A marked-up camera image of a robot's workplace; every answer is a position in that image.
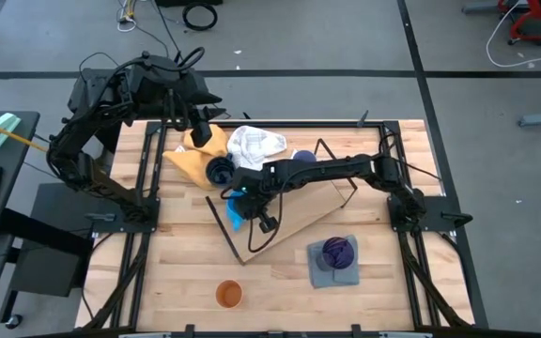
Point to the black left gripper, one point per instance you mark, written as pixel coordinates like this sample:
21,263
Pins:
200,131

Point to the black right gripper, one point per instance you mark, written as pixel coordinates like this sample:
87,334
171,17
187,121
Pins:
256,188

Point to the blue plastic mug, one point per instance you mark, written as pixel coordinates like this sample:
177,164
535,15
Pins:
233,218

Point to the black mug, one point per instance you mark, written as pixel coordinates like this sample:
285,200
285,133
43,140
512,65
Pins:
219,173

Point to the lavender cup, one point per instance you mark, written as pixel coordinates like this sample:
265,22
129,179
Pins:
304,156

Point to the peach orange plastic cup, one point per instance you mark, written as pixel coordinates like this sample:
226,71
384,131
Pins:
228,294

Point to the purple faceted tumbler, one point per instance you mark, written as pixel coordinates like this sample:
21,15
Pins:
337,252

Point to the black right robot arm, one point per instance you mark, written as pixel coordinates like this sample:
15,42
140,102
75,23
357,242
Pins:
327,166

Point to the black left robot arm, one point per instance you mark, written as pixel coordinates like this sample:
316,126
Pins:
78,164

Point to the wooden shelf with black legs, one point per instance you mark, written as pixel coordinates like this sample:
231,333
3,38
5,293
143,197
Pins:
298,206

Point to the white checked cloth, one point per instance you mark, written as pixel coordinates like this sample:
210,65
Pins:
256,145

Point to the yellow cloth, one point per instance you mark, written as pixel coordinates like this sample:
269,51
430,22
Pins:
190,164

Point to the grey folded cloth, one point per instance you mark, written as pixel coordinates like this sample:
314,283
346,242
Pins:
334,279

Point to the black computer tower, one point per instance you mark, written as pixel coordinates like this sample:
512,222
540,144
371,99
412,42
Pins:
93,83

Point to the long yellow rod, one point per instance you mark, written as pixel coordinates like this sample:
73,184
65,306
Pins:
7,130

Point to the black side desk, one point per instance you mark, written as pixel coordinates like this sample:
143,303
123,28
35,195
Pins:
17,188

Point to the mint green stapler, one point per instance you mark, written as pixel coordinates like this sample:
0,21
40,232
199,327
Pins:
0,129

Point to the black stand base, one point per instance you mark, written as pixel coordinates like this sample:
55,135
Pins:
40,267

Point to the red wheeled chair base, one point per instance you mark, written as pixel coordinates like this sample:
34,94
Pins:
533,28

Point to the black table frame rails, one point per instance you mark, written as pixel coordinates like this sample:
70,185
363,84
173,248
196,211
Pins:
298,124

